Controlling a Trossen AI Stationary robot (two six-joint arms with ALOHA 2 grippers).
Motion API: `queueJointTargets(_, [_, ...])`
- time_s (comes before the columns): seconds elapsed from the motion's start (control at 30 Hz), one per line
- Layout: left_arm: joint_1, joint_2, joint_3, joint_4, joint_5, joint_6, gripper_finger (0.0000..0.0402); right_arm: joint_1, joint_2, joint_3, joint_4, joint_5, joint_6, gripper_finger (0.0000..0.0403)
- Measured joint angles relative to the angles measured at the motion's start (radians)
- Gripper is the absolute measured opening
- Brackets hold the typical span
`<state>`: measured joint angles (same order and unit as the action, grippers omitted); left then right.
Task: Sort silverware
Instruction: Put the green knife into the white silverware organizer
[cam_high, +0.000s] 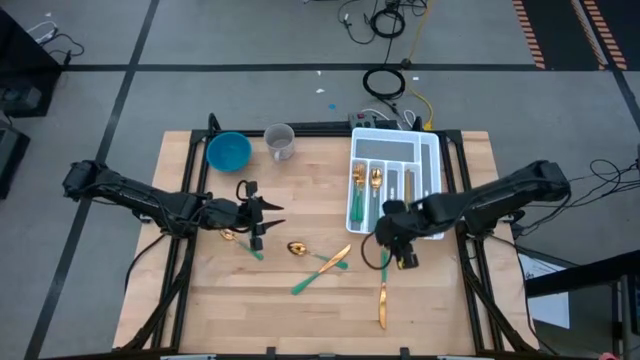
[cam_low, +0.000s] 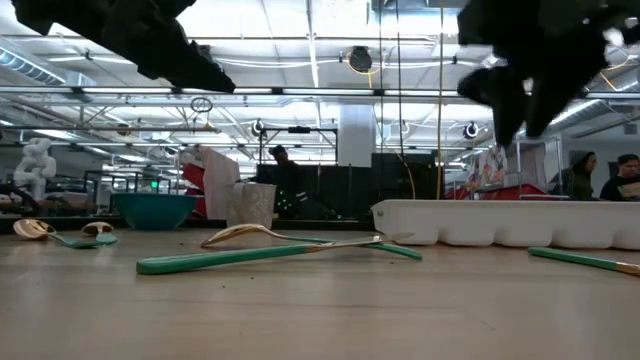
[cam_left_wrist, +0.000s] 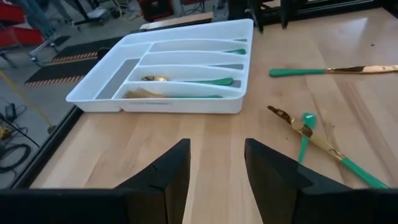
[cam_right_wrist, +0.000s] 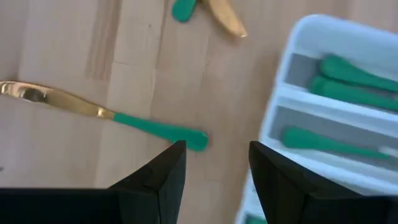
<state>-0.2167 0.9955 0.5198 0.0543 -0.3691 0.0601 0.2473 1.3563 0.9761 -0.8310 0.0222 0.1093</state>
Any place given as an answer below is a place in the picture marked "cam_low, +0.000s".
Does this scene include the red bin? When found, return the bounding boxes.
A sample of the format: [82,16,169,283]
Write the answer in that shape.
[444,183,550,202]

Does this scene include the red object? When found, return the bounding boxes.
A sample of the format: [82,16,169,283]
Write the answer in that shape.
[181,162,207,219]

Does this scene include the white cloth board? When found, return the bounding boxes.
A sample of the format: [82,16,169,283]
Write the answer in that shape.
[196,147,242,221]

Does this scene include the silver ceiling duct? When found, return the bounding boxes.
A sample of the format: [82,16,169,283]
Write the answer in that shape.
[559,98,640,146]

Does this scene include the black partition panels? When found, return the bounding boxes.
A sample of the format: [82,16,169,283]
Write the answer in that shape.
[256,153,444,221]

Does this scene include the gold knife green handle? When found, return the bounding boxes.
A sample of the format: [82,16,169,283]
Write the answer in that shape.
[527,246,640,278]
[135,231,416,276]

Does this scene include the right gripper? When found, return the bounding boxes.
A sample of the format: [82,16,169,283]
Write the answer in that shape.
[457,0,640,147]

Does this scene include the white pillar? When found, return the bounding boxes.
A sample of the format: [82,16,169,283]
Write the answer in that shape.
[338,104,377,169]

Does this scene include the gold spoon green handle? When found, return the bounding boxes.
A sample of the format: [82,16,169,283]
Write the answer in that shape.
[12,218,104,250]
[80,221,120,246]
[200,223,424,262]

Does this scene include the white plastic cutlery tray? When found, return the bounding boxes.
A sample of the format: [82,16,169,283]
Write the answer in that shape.
[370,198,640,251]

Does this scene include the black metal frame stand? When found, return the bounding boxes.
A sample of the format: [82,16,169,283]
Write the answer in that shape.
[258,126,340,166]

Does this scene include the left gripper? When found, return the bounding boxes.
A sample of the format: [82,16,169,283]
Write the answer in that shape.
[12,0,236,95]

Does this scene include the colourful posters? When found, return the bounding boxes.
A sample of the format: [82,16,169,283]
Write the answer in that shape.
[467,147,509,189]

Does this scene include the person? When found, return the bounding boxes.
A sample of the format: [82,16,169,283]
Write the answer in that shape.
[267,144,306,201]
[598,153,640,202]
[548,150,600,202]

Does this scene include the grey patterned mug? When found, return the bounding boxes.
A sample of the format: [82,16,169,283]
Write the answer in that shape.
[227,182,278,230]

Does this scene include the hanging black cable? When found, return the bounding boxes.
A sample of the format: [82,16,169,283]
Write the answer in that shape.
[377,0,386,201]
[394,0,405,157]

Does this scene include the teal bowl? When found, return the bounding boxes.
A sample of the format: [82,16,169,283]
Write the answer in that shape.
[110,192,197,232]

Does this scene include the long ceiling light bar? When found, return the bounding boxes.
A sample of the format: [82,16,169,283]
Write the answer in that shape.
[172,86,640,100]

